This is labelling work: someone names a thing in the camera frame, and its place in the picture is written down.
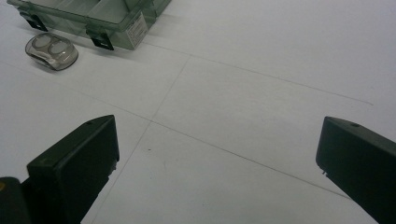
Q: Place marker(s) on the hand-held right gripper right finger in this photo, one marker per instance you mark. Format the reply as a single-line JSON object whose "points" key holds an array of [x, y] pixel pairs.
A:
{"points": [[361, 161]]}

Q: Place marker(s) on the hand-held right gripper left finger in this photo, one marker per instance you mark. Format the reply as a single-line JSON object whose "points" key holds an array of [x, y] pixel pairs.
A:
{"points": [[71, 168]]}

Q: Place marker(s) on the small clear plastic case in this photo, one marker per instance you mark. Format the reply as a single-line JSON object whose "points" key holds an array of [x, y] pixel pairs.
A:
{"points": [[51, 51]]}

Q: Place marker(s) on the clear plastic organizer box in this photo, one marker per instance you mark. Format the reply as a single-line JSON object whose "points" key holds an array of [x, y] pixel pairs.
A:
{"points": [[93, 18]]}

